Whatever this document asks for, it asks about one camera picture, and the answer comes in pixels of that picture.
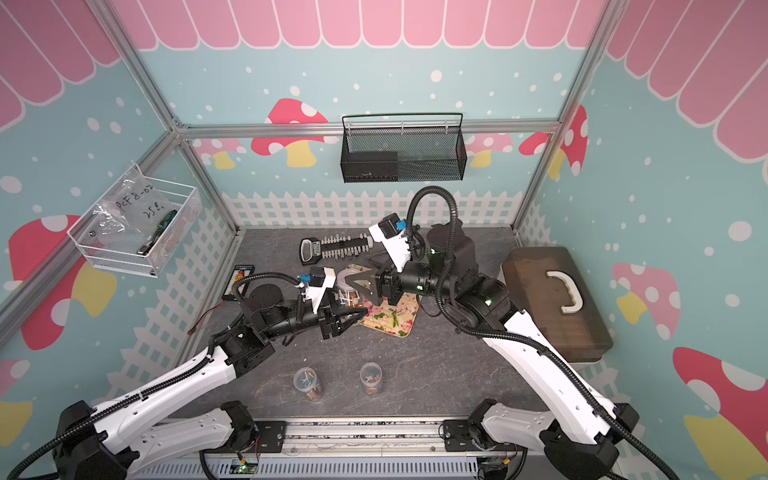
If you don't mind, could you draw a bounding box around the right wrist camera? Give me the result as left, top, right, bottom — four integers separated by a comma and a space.
368, 213, 415, 273

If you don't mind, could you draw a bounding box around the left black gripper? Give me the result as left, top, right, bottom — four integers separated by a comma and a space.
263, 286, 368, 340

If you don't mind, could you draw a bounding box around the brown plastic toolbox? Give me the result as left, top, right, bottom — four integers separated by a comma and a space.
500, 246, 613, 364

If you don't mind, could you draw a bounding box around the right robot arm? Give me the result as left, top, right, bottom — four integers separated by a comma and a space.
347, 185, 677, 479

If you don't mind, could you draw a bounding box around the black wire mesh basket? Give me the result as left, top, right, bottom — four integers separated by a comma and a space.
341, 112, 467, 183

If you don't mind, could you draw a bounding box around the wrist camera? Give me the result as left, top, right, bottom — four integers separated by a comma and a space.
368, 213, 415, 273
299, 266, 336, 313

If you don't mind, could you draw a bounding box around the floral rectangular tray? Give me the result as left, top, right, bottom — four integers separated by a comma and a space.
360, 293, 420, 338

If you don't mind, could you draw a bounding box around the green tool in basket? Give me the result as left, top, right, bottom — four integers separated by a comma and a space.
136, 210, 177, 256

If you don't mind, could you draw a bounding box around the white wire basket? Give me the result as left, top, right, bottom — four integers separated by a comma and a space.
67, 164, 202, 278

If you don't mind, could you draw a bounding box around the clear candy jar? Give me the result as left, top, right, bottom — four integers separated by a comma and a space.
359, 362, 383, 396
336, 268, 363, 307
293, 367, 323, 402

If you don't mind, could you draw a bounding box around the clear plastic zip bag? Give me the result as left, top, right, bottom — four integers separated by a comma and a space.
89, 166, 177, 253

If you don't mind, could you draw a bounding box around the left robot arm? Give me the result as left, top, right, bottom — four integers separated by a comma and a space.
8, 268, 368, 479

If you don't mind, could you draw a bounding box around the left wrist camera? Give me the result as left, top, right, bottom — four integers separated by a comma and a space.
299, 266, 336, 313

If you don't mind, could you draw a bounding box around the black box in basket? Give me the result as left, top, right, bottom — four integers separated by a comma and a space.
340, 151, 399, 183

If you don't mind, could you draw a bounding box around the black socket holder rail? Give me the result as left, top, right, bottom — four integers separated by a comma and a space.
299, 233, 374, 266

